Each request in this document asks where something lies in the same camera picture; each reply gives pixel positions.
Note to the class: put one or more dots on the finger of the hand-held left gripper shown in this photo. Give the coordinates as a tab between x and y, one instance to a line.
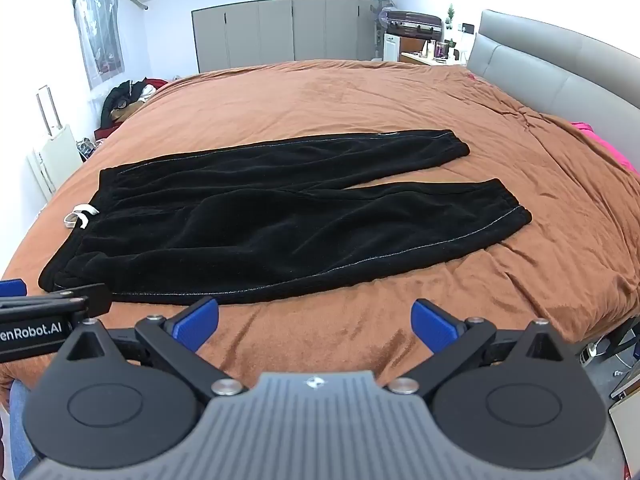
11	288

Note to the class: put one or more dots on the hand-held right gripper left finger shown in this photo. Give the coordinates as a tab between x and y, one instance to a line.
196	324

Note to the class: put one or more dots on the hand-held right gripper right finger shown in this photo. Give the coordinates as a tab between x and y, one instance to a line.
434	326

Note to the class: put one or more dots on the black fleece pants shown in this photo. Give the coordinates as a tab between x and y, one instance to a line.
280	220

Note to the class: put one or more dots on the person's leg in jeans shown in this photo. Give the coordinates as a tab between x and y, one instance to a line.
20	425

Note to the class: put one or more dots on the white power strip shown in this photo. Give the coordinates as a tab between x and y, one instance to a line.
594	352

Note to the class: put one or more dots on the pile of clothes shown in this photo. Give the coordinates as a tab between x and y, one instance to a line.
125	102

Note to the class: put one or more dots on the brown bed blanket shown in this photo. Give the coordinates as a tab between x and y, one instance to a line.
350	95

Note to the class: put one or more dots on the pink cloth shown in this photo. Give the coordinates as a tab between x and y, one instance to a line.
607	147

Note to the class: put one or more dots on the sheer window curtain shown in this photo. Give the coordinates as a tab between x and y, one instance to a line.
99	35

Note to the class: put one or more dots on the cluttered wooden desk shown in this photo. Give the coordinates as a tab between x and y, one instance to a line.
435	57

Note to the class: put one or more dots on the white cabinet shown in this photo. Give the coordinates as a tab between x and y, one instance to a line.
391	47

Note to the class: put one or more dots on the grey padded headboard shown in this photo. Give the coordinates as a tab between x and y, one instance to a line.
545	65

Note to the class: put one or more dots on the grey sliding-door wardrobe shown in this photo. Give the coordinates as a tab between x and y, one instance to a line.
280	35

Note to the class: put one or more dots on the purple suitcase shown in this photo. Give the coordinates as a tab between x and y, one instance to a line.
414	24

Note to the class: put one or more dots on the small green plant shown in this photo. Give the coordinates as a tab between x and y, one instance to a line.
449	16

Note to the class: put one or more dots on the standing fan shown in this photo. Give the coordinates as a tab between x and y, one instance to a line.
382	14

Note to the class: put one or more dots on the black wall device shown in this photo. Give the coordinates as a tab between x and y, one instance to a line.
468	28

